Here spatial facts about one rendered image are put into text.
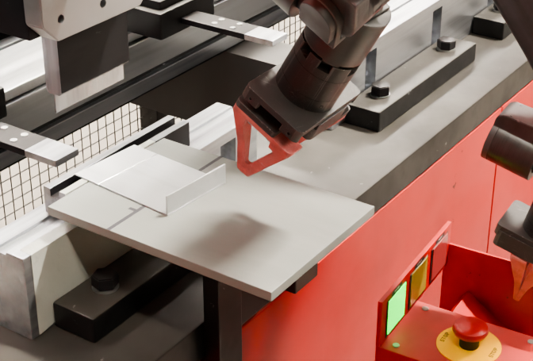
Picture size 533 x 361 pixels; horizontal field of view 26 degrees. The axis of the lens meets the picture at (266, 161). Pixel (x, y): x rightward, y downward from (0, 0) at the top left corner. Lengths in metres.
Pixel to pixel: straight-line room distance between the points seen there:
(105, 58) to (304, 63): 0.27
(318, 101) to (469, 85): 0.75
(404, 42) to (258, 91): 0.72
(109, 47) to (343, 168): 0.42
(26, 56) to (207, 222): 0.51
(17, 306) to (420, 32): 0.81
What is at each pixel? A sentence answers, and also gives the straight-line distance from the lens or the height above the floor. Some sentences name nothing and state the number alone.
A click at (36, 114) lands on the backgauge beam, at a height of 0.94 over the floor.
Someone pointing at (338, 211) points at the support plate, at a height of 1.00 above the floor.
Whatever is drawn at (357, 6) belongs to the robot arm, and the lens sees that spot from 0.85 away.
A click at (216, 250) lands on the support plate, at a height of 1.00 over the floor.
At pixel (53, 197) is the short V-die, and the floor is 0.99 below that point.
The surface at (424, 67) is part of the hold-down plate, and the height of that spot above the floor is 0.91.
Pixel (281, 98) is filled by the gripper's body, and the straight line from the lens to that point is 0.99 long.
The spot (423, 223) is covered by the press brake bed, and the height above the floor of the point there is 0.75.
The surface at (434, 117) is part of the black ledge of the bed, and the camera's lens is 1.60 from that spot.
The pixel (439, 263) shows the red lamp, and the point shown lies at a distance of 1.42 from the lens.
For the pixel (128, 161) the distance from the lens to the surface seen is 1.21.
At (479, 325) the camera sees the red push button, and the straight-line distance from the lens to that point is 1.30.
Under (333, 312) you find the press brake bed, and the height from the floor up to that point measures 0.74.
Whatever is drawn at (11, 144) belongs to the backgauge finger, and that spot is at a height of 1.01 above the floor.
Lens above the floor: 1.56
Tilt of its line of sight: 28 degrees down
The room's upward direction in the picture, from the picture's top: straight up
